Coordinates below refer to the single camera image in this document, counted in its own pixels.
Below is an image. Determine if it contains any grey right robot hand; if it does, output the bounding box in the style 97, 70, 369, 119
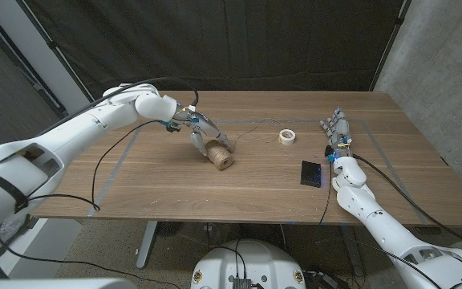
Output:
319, 105, 352, 147

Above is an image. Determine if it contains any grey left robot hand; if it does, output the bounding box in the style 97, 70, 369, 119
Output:
189, 113, 234, 157

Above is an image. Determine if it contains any jute twine spool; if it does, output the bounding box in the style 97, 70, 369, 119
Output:
205, 139, 234, 171

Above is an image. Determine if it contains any jute twine strand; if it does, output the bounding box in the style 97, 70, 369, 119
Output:
230, 118, 286, 152

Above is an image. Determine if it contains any grey tape marking strip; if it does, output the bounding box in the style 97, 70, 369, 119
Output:
213, 118, 367, 124
359, 119, 431, 225
87, 127, 142, 218

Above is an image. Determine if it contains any black package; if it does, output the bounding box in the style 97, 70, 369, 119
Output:
300, 160, 322, 189

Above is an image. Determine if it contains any white tape roll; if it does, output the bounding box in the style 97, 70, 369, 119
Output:
278, 128, 297, 146

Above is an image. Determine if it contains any black backdrop curtain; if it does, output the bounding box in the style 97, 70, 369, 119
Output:
24, 0, 407, 100

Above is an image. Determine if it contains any black backdrop stand pole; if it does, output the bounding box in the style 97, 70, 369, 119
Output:
369, 0, 411, 92
22, 0, 95, 104

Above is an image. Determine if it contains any dark round ribbed object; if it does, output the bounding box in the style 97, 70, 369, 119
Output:
156, 220, 184, 238

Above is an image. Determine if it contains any grey metal table leg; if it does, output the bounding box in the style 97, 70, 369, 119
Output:
338, 224, 367, 278
136, 220, 160, 270

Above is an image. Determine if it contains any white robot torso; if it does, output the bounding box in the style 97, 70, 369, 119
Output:
190, 239, 307, 289

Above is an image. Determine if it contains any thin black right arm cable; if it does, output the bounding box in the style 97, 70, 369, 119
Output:
313, 150, 334, 242

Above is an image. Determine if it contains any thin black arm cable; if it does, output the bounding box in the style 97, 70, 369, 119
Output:
313, 150, 334, 242
0, 119, 182, 289

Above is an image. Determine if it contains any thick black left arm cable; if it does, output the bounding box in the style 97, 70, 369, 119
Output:
36, 76, 199, 137

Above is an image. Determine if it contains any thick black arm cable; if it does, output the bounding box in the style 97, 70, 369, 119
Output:
36, 76, 199, 137
351, 153, 462, 249

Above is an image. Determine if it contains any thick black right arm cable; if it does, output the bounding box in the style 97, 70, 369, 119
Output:
351, 153, 462, 249

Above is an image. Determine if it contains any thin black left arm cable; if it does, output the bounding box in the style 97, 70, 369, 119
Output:
0, 119, 182, 289

